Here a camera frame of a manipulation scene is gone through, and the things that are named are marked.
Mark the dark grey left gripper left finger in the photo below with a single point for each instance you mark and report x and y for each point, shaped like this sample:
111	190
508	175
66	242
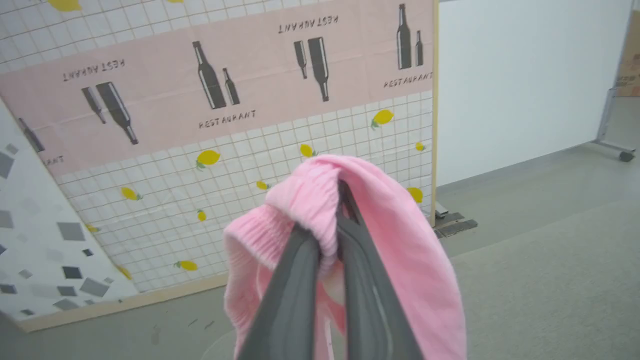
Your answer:
285	310

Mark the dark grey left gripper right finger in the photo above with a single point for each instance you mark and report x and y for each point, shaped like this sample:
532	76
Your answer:
370	310

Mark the pink knit garment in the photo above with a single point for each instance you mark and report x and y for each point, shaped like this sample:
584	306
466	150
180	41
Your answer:
400	250

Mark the grey metal panel foot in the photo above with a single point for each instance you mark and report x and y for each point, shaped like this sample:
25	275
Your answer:
452	225

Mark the restaurant and lemon print panel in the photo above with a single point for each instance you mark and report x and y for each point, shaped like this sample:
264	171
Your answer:
280	90

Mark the grey terrazzo print panel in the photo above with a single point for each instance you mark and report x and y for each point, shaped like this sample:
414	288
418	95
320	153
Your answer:
45	250

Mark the white partition board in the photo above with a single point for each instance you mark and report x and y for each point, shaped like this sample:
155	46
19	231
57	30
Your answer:
520	80

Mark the grey wheeled board stand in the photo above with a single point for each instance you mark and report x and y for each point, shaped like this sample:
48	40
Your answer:
607	125

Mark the brown cardboard box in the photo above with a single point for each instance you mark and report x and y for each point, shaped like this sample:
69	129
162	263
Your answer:
631	55

